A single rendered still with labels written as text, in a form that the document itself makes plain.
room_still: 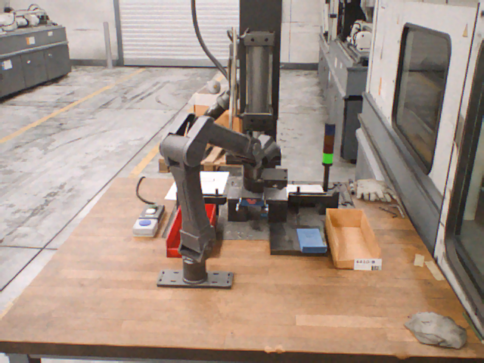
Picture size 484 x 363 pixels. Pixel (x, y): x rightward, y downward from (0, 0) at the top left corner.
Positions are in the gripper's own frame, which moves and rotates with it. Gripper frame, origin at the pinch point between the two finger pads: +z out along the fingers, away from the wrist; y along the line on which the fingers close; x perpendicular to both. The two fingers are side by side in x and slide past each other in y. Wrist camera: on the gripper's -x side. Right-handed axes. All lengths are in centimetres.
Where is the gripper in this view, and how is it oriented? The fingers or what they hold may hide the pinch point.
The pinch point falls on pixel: (252, 201)
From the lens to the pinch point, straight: 147.5
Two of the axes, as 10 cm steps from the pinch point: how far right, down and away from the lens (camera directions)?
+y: 0.5, -7.9, 6.1
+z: 0.2, 6.1, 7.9
